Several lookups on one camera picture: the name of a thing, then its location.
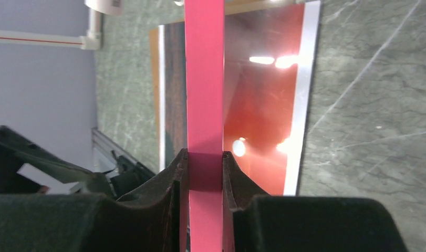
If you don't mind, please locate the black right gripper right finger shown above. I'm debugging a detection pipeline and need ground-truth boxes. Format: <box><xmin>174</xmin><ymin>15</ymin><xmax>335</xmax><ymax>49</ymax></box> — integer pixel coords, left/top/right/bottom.
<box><xmin>223</xmin><ymin>151</ymin><xmax>407</xmax><ymax>251</ymax></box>

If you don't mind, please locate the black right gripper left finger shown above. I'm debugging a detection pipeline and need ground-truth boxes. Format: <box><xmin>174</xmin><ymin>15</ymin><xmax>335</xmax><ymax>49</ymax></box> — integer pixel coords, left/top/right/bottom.
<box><xmin>0</xmin><ymin>149</ymin><xmax>189</xmax><ymax>251</ymax></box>

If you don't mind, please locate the sunset photo print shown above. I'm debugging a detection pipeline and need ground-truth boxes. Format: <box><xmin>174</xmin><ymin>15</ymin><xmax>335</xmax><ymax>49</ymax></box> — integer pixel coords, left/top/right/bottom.
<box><xmin>158</xmin><ymin>1</ymin><xmax>321</xmax><ymax>196</ymax></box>

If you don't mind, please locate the pink picture frame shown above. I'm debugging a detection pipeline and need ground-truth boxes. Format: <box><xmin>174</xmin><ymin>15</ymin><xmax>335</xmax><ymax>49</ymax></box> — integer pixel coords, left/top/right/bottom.
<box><xmin>184</xmin><ymin>1</ymin><xmax>225</xmax><ymax>251</ymax></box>

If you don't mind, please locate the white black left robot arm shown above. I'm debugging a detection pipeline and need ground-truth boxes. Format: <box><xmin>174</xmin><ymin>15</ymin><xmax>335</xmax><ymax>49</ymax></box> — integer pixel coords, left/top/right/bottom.
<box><xmin>0</xmin><ymin>125</ymin><xmax>155</xmax><ymax>199</ymax></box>

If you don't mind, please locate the white PVC pipe stand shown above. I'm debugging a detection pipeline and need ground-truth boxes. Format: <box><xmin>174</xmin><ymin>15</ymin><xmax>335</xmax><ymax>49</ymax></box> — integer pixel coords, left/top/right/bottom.
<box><xmin>0</xmin><ymin>0</ymin><xmax>124</xmax><ymax>51</ymax></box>

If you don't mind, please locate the brown cardboard backing board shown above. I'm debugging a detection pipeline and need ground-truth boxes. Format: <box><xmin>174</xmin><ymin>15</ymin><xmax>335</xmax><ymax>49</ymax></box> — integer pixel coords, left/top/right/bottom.
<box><xmin>149</xmin><ymin>0</ymin><xmax>306</xmax><ymax>140</ymax></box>

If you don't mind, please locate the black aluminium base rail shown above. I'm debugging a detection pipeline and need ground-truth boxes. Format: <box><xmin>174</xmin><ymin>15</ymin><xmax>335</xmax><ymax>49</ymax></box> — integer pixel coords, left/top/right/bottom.
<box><xmin>91</xmin><ymin>128</ymin><xmax>128</xmax><ymax>176</ymax></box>

